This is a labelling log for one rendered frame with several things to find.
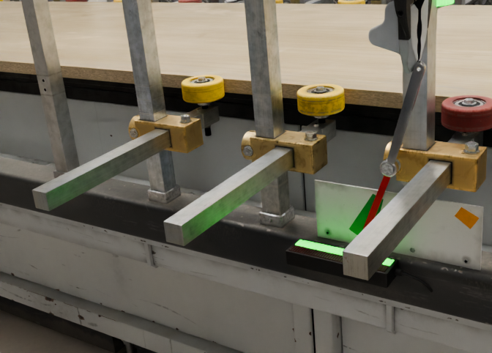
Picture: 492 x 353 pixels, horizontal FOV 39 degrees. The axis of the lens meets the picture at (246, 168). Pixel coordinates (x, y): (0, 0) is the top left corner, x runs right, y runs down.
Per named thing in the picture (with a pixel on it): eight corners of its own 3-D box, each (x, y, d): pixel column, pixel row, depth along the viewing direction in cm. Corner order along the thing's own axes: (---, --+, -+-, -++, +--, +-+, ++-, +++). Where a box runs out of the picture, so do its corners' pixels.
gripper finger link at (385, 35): (374, 69, 89) (373, -2, 86) (418, 73, 86) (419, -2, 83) (364, 75, 87) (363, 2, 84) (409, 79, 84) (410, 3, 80)
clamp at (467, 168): (476, 193, 94) (477, 159, 92) (382, 179, 101) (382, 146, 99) (487, 178, 98) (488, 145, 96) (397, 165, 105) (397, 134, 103)
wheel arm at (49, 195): (51, 217, 101) (45, 190, 99) (35, 213, 102) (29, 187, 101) (220, 124, 134) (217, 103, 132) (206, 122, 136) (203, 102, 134)
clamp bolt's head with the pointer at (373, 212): (366, 245, 104) (397, 165, 97) (351, 237, 105) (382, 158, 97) (371, 239, 106) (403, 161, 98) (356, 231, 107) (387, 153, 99)
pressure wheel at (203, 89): (233, 138, 131) (227, 79, 127) (192, 144, 129) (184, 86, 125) (223, 125, 138) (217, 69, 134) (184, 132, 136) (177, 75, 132)
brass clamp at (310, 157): (312, 176, 107) (310, 146, 105) (239, 165, 114) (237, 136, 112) (329, 162, 112) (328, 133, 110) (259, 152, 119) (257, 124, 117)
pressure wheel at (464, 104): (485, 183, 102) (489, 109, 98) (433, 176, 106) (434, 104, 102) (499, 164, 108) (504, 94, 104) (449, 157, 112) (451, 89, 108)
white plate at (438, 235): (479, 272, 98) (482, 208, 94) (316, 237, 111) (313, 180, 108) (480, 269, 98) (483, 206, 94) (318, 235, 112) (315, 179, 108)
